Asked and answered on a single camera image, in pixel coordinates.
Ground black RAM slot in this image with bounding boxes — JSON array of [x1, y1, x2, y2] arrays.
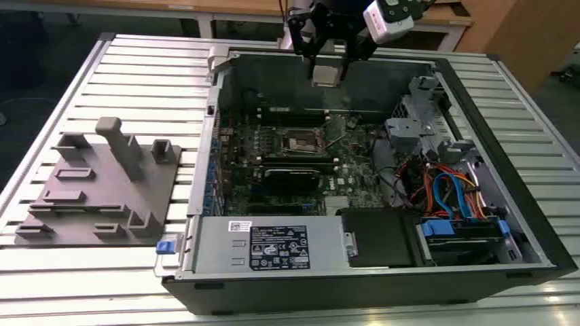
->
[[262, 162, 341, 171], [262, 155, 341, 164], [262, 115, 329, 126], [262, 107, 329, 118]]

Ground red wire bundle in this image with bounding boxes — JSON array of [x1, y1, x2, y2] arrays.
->
[[407, 162, 439, 215]]

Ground black plastic drive cover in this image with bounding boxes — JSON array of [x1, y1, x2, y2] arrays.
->
[[338, 207, 427, 269]]

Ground orange wire bundle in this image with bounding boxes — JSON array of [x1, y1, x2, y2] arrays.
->
[[453, 173, 498, 221]]

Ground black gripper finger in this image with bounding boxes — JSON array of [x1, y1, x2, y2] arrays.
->
[[333, 12, 378, 82], [287, 5, 331, 81]]

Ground wooden desk white frame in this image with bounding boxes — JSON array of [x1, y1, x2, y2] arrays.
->
[[199, 0, 475, 52], [0, 0, 214, 38]]

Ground black graphics card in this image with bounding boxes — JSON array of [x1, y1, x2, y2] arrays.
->
[[262, 168, 325, 195]]

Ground black PC case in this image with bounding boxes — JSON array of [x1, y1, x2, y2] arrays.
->
[[153, 46, 579, 316]]

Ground metal disk bay cage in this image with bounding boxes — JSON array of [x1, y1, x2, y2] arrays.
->
[[385, 76, 485, 170]]

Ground black wire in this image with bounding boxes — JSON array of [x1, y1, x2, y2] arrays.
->
[[370, 130, 413, 208]]

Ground blue wire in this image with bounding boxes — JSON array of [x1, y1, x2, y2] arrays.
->
[[433, 172, 481, 225]]

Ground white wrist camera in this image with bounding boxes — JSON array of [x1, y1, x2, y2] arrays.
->
[[362, 0, 417, 44]]

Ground silver CPU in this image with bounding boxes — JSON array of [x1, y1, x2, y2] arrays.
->
[[313, 65, 343, 88]]

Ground metal socket cover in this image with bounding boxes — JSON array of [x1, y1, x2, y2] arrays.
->
[[322, 114, 354, 153]]

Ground green motherboard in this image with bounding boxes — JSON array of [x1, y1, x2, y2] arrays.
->
[[217, 108, 395, 217]]

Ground hard disk in blue carrier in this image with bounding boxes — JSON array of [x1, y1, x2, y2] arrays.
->
[[419, 217, 510, 268]]

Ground wooden cabinet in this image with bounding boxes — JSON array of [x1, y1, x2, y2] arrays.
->
[[455, 0, 580, 94]]

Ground CPU socket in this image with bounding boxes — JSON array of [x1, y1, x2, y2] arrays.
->
[[279, 128, 331, 159]]

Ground blue floor cable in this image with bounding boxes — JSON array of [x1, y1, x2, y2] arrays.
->
[[0, 96, 63, 106]]

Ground grey power supply unit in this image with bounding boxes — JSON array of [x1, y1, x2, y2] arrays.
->
[[193, 215, 353, 274]]

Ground grey parts rack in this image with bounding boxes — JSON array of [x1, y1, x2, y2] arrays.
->
[[14, 116, 183, 246]]

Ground small silver heatsink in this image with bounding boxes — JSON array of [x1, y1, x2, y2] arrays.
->
[[325, 195, 353, 209]]

